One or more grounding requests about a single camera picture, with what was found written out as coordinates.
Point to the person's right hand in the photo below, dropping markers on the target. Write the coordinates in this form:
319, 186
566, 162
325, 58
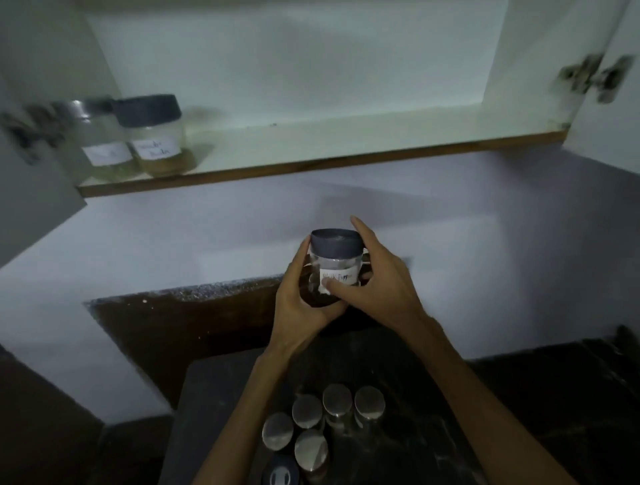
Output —
390, 295

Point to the person's left hand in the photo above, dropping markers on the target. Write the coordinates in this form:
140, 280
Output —
292, 312

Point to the person's right thumb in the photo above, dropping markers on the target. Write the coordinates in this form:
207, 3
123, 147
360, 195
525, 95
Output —
339, 290

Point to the person's left thumb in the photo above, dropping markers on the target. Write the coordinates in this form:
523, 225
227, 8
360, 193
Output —
332, 311

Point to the dark-lidded jar of dark spice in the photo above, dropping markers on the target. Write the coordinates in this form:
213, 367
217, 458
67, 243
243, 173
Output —
334, 267

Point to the person's left forearm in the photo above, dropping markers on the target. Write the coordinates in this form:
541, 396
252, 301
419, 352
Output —
245, 419

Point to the person's right forearm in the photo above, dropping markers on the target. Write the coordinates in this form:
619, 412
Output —
480, 409

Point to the small silver-lidded spice jar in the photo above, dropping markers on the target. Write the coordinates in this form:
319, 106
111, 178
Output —
311, 449
369, 402
306, 411
277, 430
337, 399

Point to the dark lid with white print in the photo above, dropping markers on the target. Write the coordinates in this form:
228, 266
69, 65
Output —
280, 473

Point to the dark-lidded jar of yellow spice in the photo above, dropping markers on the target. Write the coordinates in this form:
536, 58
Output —
157, 145

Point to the silver-lidded labelled glass jar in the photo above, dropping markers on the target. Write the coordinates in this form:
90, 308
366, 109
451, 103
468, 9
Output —
102, 150

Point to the white cabinet door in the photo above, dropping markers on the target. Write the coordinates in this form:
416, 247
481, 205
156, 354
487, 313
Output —
30, 200
612, 125

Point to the metal cabinet hinge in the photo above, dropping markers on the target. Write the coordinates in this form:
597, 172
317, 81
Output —
590, 77
30, 132

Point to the white wall cabinet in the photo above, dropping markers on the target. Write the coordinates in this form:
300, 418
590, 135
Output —
320, 100

